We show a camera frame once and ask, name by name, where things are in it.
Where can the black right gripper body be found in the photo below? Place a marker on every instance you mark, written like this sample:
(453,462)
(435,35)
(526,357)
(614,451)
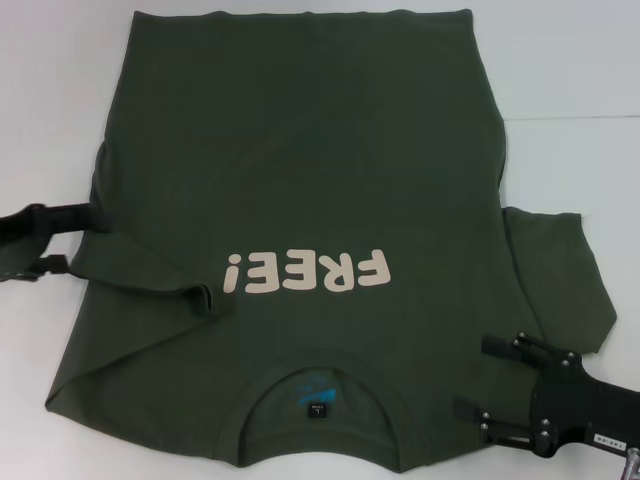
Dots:
(562,400)

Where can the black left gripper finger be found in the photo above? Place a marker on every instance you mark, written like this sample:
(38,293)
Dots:
(55,265)
(75,217)

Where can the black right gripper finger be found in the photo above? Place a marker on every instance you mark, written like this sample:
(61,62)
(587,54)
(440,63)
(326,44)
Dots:
(496,345)
(487,425)

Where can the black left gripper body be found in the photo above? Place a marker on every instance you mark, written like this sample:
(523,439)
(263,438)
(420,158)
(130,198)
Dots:
(25,220)

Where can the dark green FREE t-shirt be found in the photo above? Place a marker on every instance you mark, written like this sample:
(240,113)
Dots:
(310,175)

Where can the white numbered label sticker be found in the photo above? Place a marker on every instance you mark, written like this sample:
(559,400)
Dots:
(607,434)

